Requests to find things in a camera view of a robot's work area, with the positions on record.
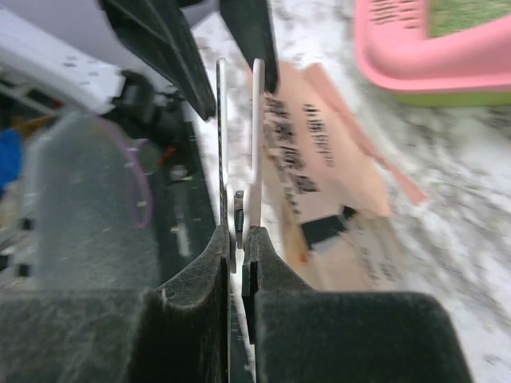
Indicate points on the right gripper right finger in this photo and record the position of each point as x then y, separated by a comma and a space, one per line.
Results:
304, 335

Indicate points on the green cat litter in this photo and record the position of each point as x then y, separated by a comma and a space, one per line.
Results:
451, 16

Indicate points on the pink green litter box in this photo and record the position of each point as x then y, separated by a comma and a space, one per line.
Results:
394, 51

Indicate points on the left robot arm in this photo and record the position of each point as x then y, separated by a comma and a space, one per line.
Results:
64, 72

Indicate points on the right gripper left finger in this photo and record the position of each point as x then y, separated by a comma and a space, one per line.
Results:
175, 333

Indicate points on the peach cat litter bag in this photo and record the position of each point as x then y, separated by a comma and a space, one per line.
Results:
324, 178

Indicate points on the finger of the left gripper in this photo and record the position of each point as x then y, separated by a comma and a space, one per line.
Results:
158, 33
250, 24

